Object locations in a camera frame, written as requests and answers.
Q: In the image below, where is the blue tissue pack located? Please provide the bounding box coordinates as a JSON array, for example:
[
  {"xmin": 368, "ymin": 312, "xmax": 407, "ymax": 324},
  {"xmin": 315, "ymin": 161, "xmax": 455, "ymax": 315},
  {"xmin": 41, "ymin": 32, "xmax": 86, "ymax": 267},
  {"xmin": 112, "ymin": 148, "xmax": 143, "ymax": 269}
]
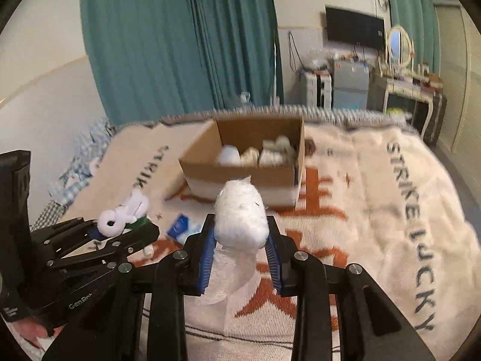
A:
[{"xmin": 166, "ymin": 214, "xmax": 201, "ymax": 245}]

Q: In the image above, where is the white fluffy bunny toy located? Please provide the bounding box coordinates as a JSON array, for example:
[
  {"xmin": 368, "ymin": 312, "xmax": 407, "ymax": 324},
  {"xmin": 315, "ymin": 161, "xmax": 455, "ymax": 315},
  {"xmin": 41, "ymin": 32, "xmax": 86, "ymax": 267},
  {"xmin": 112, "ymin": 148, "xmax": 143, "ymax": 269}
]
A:
[{"xmin": 96, "ymin": 188, "xmax": 151, "ymax": 238}]

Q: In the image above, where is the white cotton pad bag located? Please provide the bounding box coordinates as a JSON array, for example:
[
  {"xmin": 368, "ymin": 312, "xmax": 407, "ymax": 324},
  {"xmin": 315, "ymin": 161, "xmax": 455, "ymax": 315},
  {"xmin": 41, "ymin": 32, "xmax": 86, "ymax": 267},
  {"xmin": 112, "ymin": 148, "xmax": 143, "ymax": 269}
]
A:
[{"xmin": 196, "ymin": 178, "xmax": 269, "ymax": 307}]

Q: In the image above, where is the white lace cloth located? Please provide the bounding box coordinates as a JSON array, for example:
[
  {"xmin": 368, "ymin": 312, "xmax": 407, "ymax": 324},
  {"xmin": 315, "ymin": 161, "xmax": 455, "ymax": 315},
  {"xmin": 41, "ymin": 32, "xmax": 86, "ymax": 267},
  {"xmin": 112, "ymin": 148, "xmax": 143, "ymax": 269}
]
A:
[{"xmin": 240, "ymin": 147, "xmax": 260, "ymax": 167}]

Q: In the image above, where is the person left hand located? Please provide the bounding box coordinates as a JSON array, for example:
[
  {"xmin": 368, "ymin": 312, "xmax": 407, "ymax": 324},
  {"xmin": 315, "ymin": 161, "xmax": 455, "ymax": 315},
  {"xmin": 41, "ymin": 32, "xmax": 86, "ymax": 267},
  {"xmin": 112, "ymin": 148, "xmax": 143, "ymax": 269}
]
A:
[{"xmin": 12, "ymin": 318, "xmax": 64, "ymax": 351}]

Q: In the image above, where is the blue checked bedsheet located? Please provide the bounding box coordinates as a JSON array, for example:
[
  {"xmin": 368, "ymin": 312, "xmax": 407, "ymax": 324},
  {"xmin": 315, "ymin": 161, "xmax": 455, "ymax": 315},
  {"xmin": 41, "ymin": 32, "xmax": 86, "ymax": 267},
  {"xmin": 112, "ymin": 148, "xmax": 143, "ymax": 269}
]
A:
[{"xmin": 31, "ymin": 117, "xmax": 115, "ymax": 231}]

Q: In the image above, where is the cream strike lucky blanket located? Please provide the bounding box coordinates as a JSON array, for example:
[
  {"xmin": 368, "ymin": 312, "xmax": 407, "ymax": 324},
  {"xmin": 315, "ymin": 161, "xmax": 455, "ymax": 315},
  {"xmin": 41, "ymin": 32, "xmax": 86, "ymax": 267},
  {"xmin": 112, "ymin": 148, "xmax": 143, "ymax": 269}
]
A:
[{"xmin": 55, "ymin": 104, "xmax": 481, "ymax": 361}]

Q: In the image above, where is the brown cardboard box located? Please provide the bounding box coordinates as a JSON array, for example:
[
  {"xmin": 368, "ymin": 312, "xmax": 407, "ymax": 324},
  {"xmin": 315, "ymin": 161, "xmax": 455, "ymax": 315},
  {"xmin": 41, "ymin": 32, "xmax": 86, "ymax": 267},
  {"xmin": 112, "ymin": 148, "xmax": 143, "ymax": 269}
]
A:
[{"xmin": 179, "ymin": 116, "xmax": 305, "ymax": 208}]

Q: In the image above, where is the green curtain left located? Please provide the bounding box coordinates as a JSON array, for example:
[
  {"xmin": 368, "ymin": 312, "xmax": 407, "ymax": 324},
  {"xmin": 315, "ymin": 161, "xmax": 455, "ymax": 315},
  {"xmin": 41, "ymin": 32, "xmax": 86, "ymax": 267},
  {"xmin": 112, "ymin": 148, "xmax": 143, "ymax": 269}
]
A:
[{"xmin": 80, "ymin": 0, "xmax": 284, "ymax": 125}]

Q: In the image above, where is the green curtain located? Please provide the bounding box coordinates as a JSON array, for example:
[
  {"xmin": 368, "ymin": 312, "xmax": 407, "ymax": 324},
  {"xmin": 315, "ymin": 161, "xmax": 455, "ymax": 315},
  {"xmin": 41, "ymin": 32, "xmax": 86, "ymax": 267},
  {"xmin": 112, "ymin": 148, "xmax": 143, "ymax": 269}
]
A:
[
  {"xmin": 389, "ymin": 0, "xmax": 440, "ymax": 73},
  {"xmin": 80, "ymin": 0, "xmax": 284, "ymax": 125}
]

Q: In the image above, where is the white dressing table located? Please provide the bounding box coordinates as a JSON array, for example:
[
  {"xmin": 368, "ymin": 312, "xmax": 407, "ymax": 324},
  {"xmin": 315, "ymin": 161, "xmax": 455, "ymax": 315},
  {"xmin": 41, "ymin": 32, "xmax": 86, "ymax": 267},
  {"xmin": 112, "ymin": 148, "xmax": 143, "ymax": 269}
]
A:
[{"xmin": 367, "ymin": 73, "xmax": 447, "ymax": 147}]

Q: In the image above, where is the small silver fridge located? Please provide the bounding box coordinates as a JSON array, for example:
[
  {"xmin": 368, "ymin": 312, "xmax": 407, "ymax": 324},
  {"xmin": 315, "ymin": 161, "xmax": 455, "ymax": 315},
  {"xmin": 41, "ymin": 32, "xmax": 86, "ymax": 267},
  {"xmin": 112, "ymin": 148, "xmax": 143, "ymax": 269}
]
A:
[{"xmin": 332, "ymin": 60, "xmax": 369, "ymax": 109}]

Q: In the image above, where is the oval vanity mirror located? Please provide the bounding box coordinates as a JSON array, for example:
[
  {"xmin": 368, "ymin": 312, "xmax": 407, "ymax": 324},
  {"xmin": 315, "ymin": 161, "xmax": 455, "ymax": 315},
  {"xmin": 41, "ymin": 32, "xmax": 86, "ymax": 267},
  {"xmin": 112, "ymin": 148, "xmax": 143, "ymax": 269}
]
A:
[{"xmin": 386, "ymin": 25, "xmax": 415, "ymax": 69}]

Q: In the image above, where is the cream louvred wardrobe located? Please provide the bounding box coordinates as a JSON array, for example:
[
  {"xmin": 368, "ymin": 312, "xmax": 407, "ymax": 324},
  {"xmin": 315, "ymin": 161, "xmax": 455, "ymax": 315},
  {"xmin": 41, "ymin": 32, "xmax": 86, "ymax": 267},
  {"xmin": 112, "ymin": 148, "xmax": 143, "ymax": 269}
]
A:
[{"xmin": 436, "ymin": 6, "xmax": 480, "ymax": 153}]

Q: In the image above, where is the green curtain right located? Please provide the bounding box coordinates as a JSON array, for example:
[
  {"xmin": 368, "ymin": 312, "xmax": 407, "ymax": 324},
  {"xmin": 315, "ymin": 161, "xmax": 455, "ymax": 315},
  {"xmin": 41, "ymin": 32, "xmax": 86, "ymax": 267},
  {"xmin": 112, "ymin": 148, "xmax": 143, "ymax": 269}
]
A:
[{"xmin": 389, "ymin": 0, "xmax": 440, "ymax": 73}]

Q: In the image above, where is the black wall television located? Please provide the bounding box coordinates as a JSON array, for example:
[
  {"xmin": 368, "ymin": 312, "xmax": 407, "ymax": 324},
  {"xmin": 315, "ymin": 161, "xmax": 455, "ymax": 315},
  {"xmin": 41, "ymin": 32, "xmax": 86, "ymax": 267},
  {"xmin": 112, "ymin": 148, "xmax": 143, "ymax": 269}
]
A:
[{"xmin": 325, "ymin": 6, "xmax": 385, "ymax": 51}]

